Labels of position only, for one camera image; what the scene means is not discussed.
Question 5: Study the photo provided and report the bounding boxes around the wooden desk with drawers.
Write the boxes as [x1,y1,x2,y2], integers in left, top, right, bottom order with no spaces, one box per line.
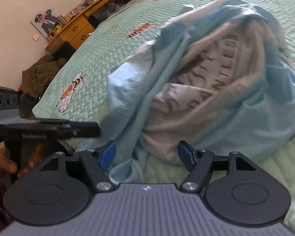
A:
[45,0,129,51]

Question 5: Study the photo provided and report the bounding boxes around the person's left hand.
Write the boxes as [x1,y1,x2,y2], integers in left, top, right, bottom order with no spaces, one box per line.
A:
[0,147,35,180]

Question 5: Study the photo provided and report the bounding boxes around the olive jacket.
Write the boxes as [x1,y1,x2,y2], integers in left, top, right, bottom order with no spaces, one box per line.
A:
[21,54,67,99]

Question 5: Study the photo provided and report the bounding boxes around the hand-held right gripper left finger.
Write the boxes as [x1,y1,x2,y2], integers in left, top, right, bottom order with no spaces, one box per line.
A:
[38,140,117,194]

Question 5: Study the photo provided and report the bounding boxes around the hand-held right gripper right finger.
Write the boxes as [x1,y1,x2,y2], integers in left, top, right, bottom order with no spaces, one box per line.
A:
[177,140,257,192]

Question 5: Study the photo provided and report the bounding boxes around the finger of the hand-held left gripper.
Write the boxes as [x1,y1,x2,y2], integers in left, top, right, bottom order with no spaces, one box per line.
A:
[36,119,101,139]

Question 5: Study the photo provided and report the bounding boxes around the green quilted bee bedspread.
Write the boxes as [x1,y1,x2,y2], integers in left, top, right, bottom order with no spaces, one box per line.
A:
[32,0,295,227]

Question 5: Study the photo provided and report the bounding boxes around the wall poster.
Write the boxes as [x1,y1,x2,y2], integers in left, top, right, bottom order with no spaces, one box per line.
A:
[31,9,62,40]

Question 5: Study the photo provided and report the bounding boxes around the light blue and white garment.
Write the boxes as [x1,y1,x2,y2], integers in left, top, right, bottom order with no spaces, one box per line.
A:
[107,0,295,185]

